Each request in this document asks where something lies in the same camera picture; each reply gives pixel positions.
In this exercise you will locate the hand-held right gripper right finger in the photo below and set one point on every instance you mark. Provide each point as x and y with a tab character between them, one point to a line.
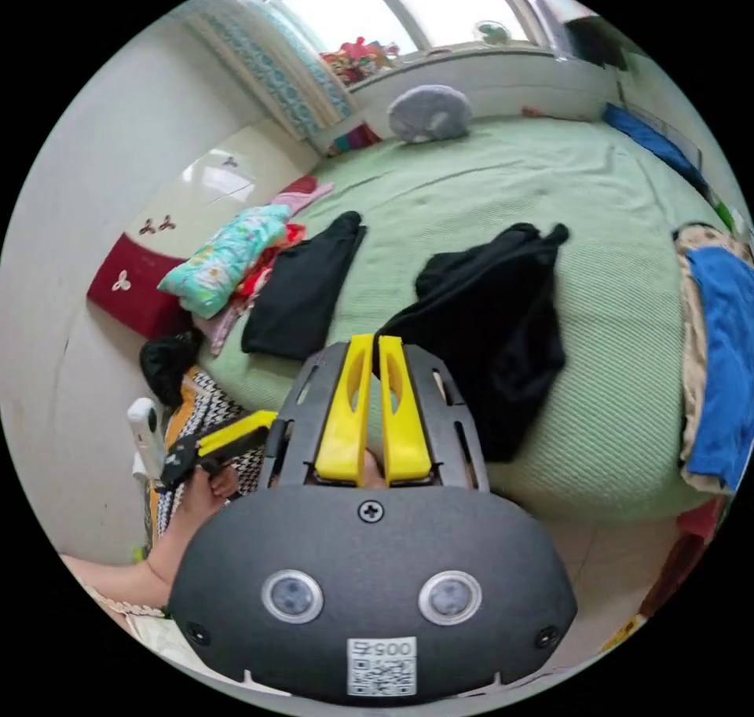
403	428

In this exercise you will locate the person's right hand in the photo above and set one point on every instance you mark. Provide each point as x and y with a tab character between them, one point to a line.
372	469

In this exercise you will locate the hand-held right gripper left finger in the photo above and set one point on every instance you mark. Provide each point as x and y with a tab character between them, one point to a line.
344	422

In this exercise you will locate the folded black garment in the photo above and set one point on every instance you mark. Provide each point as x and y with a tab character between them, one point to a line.
300	293

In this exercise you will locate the black short sleeve shirt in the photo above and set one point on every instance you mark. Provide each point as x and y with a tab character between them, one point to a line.
495	328

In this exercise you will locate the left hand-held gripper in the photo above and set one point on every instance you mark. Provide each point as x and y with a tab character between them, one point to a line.
179	461

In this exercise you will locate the colourful pile of clothes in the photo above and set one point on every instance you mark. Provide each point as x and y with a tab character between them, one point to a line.
230	257

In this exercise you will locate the blue cloth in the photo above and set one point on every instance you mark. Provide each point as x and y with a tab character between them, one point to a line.
651	140

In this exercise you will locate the window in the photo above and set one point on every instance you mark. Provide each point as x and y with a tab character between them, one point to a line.
389	4

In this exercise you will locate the patterned teal curtain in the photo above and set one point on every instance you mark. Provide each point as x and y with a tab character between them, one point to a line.
265	63

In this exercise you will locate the person's left hand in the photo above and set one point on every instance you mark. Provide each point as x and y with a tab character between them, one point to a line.
203	502

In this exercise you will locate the person's body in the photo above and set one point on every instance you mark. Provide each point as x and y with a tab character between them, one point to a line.
203	416

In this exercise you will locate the blue and dotted pile of clothes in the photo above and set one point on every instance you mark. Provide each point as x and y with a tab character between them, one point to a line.
721	363

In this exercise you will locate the bed with green sheet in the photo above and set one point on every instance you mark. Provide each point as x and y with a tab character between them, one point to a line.
471	187

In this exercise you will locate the person's left forearm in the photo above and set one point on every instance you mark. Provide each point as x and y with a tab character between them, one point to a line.
129	575

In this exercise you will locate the grey round cushion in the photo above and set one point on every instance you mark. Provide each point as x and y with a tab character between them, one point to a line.
430	113

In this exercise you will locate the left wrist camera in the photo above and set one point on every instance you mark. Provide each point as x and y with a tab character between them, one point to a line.
147	434

